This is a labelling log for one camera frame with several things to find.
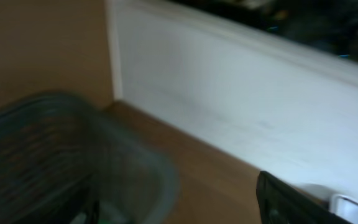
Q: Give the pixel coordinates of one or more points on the grey plastic mesh basket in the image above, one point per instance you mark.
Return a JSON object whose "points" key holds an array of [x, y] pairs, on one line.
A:
{"points": [[50, 142]]}

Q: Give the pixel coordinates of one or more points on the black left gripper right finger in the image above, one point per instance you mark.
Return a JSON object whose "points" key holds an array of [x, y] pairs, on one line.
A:
{"points": [[279, 203]]}

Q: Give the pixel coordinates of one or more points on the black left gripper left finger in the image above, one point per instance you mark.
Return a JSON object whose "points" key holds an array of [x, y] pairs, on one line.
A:
{"points": [[86, 203]]}

